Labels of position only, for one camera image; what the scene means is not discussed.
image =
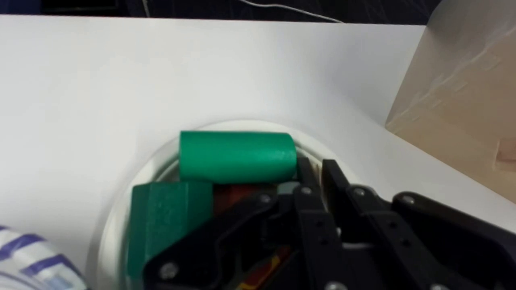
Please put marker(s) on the small plain white plate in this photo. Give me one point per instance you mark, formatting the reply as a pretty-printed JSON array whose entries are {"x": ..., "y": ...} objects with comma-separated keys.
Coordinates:
[{"x": 162, "y": 145}]

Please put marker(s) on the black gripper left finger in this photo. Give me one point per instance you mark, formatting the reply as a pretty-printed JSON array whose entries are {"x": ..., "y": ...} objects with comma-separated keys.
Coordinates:
[{"x": 312, "y": 236}]

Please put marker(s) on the white plate with blue markings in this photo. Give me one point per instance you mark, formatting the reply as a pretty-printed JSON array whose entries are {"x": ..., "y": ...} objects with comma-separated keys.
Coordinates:
[{"x": 33, "y": 258}]

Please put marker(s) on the wooden shape sorter box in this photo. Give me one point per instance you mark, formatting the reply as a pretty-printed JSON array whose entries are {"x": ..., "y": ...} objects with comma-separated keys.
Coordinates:
[{"x": 462, "y": 97}]

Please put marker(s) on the green cylinder block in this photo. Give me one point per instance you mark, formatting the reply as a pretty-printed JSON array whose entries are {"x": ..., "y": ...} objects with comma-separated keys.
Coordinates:
[{"x": 236, "y": 157}]

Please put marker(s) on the brown wooden arch block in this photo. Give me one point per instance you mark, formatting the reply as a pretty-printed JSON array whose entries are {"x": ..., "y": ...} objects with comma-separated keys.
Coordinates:
[{"x": 236, "y": 195}]

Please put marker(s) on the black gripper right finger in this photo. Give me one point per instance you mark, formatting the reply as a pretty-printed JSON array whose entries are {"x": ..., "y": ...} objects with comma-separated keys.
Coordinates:
[{"x": 388, "y": 236}]

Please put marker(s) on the green prism block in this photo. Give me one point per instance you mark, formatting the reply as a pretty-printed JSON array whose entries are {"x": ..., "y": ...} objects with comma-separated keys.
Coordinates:
[{"x": 164, "y": 220}]

